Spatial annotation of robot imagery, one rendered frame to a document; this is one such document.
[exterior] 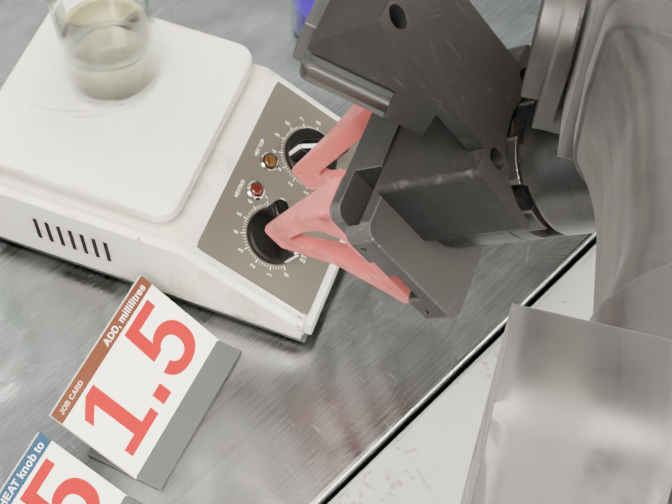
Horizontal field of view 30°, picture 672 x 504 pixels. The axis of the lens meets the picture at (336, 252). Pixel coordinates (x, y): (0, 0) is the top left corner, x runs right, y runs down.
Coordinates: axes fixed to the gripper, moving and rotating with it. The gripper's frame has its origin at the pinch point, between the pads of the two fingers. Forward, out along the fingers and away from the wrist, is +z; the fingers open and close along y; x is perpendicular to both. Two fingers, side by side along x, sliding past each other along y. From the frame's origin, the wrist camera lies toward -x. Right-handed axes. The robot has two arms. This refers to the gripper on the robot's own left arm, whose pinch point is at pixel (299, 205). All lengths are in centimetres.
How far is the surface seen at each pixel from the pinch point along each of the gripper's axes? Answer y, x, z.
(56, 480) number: 13.6, 2.7, 12.7
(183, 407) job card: 6.9, 7.0, 11.5
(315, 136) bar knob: -9.2, 4.3, 7.2
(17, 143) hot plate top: -0.7, -7.2, 15.1
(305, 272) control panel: -1.7, 7.1, 6.6
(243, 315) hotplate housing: 1.2, 6.7, 9.6
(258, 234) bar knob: -1.9, 3.8, 7.4
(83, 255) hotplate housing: 1.3, 0.0, 16.4
